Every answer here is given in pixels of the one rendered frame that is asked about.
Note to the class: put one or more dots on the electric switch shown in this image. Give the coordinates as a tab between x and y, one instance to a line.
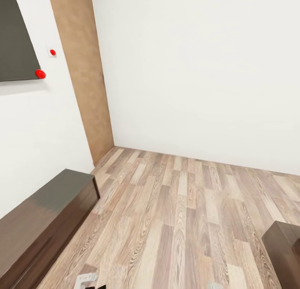
51	50

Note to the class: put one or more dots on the sliding door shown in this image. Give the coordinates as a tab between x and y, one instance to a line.
75	22

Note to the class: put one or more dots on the bed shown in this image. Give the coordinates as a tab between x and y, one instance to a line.
282	242

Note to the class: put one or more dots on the bench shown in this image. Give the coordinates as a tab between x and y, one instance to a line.
35	233

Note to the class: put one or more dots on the wall mounted tv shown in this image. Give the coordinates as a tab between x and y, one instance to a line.
18	59

